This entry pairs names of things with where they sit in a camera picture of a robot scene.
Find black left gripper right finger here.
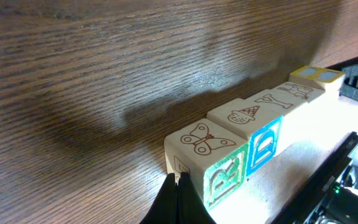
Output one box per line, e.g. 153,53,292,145
177,172,216,224

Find wooden block blue letter side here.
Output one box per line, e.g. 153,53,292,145
288,66,345,92

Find green letter R block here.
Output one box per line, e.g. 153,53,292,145
163,118,249,210

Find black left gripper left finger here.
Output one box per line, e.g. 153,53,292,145
140,173,177,224

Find wooden block green edge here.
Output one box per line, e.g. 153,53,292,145
272,82,325,103

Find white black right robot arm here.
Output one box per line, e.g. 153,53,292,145
273,57,358,224

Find blue letter D block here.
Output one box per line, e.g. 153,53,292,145
206,98,283,176

